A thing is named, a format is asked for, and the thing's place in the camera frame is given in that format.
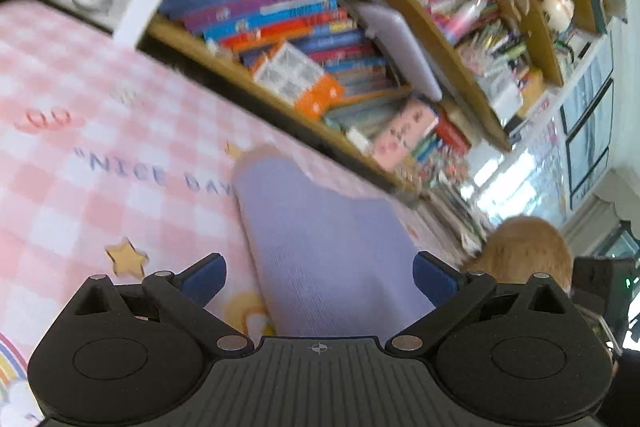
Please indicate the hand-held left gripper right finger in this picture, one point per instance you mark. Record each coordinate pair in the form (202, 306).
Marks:
(434, 279)

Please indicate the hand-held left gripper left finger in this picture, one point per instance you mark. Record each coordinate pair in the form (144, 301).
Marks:
(204, 281)

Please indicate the purple and mauve sweater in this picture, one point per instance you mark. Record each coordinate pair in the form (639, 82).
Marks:
(325, 247)

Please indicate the stack of magazines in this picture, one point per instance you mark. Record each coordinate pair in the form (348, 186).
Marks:
(455, 222)

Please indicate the orange furry animal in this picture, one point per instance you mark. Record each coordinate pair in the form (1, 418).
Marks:
(520, 252)

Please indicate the dark framed board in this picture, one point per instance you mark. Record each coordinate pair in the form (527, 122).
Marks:
(587, 147)

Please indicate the pink alphabet poster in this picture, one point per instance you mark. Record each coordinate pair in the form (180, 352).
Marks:
(545, 154)

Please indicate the pink patterned box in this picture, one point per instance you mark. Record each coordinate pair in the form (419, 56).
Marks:
(405, 134)

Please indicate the row of thick standing books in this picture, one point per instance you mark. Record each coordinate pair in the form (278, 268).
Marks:
(450, 132)

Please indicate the white charger plug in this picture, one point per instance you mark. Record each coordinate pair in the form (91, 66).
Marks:
(358, 139)

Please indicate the pink checkered cartoon desk mat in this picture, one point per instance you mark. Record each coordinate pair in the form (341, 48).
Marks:
(100, 117)

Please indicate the white storage box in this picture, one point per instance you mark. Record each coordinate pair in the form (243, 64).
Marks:
(500, 94)

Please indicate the orange and white box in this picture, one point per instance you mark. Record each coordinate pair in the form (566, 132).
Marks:
(317, 108)
(287, 68)

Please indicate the white bar lamp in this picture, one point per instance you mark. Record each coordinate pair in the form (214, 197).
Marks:
(405, 52)

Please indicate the clear pen organiser with pens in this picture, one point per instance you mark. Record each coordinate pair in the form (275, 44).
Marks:
(492, 49)

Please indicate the pink and blue gradient bottle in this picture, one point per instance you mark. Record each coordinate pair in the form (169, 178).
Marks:
(465, 19)

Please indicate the row of colourful children's books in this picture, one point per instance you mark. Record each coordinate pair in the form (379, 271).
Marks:
(300, 17)

